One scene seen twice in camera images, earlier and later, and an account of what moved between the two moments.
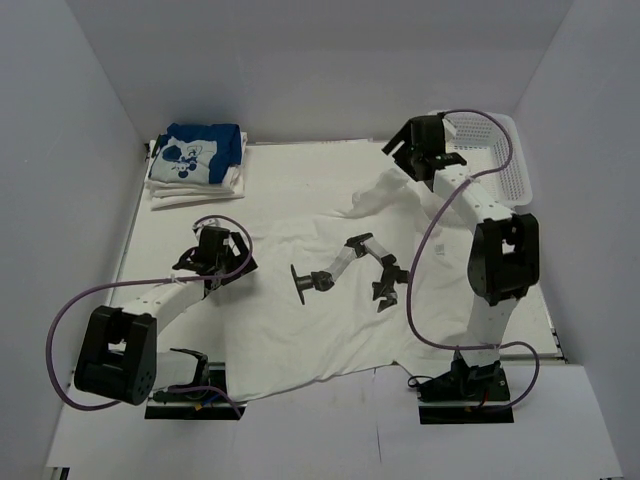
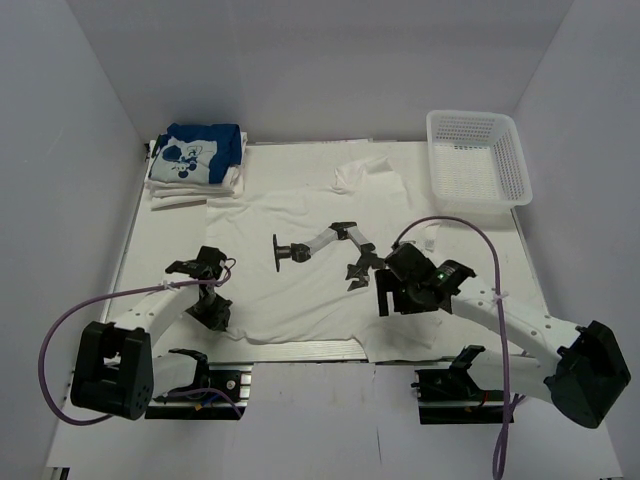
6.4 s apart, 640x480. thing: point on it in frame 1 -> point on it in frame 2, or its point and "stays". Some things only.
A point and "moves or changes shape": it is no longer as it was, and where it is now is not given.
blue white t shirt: (190, 153) stays
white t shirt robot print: (331, 297) moves or changes shape
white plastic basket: (483, 144) stays
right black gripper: (402, 135) -> (385, 283)
